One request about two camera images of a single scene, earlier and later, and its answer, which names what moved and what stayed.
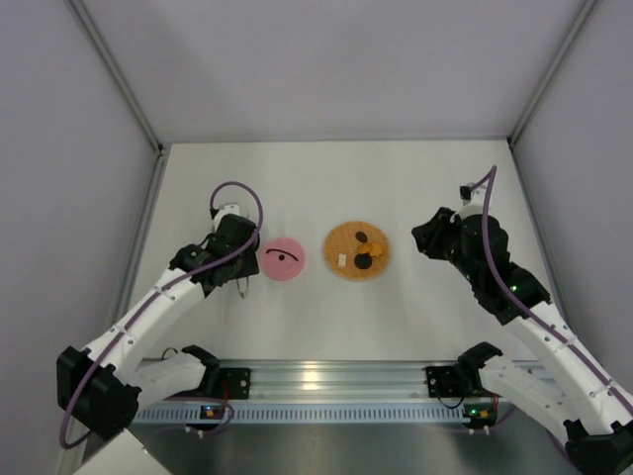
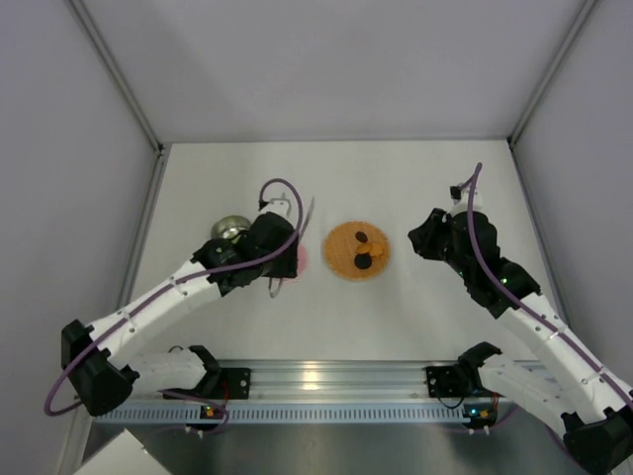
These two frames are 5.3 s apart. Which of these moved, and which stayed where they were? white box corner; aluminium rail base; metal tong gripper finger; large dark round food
Moved: metal tong gripper finger
Stayed: white box corner; large dark round food; aluminium rail base
